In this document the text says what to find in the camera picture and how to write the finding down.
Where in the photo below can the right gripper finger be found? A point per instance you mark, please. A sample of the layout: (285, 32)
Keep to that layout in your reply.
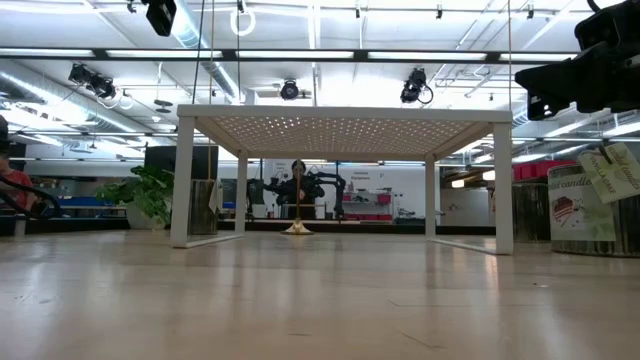
(550, 89)
(565, 70)

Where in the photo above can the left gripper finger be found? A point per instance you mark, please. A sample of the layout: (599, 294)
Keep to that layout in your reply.
(161, 15)

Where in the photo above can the gold candlestick holder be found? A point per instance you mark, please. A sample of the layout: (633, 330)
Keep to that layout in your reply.
(297, 227)

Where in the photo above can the red storage bins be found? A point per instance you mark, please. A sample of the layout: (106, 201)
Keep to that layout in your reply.
(535, 171)

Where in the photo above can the black ceiling spotlight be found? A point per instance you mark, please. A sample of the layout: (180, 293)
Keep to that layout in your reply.
(414, 85)
(80, 74)
(289, 90)
(102, 86)

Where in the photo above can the black display panel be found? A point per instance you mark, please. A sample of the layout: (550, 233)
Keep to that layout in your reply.
(160, 160)

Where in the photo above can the green potted plant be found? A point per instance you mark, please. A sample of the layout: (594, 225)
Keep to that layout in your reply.
(145, 192)

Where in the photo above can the white shelf with red bins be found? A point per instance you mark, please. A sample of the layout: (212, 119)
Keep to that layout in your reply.
(382, 198)

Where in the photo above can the white perforated riser shelf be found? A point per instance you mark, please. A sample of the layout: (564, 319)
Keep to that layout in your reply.
(340, 112)

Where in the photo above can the black overhead frame crossbar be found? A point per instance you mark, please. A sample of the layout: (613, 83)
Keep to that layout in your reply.
(230, 55)

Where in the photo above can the black aluminium table frame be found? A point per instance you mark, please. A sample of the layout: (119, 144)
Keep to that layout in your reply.
(350, 227)

